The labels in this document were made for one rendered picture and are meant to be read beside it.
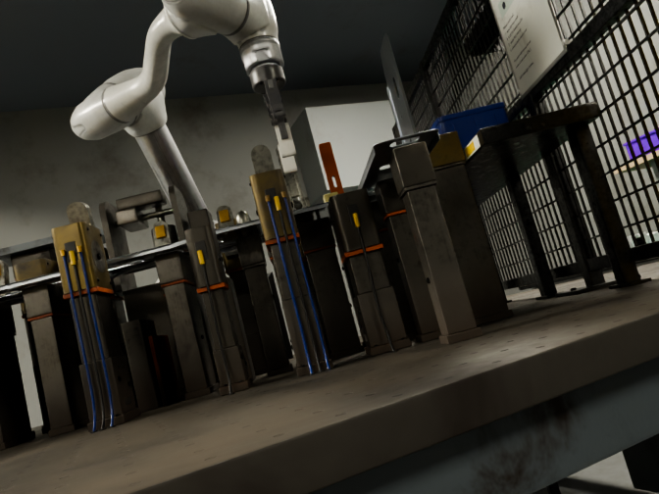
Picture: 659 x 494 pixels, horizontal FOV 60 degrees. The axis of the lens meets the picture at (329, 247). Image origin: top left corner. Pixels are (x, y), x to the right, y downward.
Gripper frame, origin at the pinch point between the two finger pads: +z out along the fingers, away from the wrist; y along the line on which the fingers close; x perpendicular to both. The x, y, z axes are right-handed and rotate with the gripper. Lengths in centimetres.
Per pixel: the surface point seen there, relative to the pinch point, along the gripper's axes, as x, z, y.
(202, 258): -19.7, 20.6, 21.0
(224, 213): -17.6, 5.0, -14.7
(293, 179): 0.5, 1.1, -15.1
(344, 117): 67, -124, -320
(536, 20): 54, -11, 15
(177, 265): -27.1, 18.0, 5.8
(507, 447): 9, 52, 67
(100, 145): -120, -138, -295
